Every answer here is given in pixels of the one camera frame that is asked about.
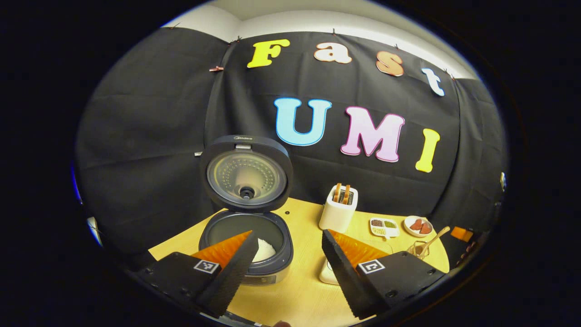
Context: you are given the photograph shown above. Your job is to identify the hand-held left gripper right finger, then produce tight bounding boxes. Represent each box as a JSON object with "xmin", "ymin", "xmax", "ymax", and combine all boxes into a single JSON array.
[{"xmin": 321, "ymin": 228, "xmax": 448, "ymax": 320}]

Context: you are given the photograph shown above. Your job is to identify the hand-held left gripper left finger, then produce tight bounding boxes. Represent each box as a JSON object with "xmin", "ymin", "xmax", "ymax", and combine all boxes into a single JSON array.
[{"xmin": 136, "ymin": 230, "xmax": 259, "ymax": 318}]

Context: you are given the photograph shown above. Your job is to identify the wooden spoon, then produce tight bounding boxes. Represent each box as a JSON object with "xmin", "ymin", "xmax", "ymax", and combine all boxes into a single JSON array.
[{"xmin": 415, "ymin": 226, "xmax": 451, "ymax": 257}]

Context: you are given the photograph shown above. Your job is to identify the wire metal chopstick holder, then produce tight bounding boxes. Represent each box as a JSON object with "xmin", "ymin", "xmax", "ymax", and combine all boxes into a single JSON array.
[{"xmin": 407, "ymin": 241, "xmax": 429, "ymax": 260}]

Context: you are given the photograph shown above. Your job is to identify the white rice heap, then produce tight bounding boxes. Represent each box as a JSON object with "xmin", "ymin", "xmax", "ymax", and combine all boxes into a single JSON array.
[{"xmin": 252, "ymin": 238, "xmax": 276, "ymax": 263}]

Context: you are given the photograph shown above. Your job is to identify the black rice cooker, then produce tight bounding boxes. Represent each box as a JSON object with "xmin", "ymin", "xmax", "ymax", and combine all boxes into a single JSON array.
[{"xmin": 198, "ymin": 135, "xmax": 294, "ymax": 286}]

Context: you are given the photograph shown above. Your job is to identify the white container with clear lid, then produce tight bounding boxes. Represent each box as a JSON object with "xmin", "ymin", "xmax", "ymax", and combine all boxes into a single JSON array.
[{"xmin": 319, "ymin": 241, "xmax": 395, "ymax": 286}]

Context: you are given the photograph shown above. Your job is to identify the round white plate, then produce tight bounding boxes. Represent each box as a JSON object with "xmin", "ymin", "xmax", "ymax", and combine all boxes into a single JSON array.
[{"xmin": 404, "ymin": 216, "xmax": 433, "ymax": 238}]

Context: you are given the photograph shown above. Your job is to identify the white divided dish with beans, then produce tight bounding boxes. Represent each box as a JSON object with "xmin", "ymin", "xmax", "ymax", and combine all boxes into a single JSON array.
[{"xmin": 369, "ymin": 217, "xmax": 400, "ymax": 240}]

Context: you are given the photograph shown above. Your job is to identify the white toaster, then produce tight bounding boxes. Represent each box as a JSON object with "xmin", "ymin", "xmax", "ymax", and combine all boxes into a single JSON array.
[{"xmin": 319, "ymin": 184, "xmax": 359, "ymax": 233}]

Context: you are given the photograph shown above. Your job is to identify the black backdrop cloth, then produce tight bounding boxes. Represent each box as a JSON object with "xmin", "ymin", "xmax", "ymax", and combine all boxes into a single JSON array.
[{"xmin": 75, "ymin": 27, "xmax": 509, "ymax": 268}]

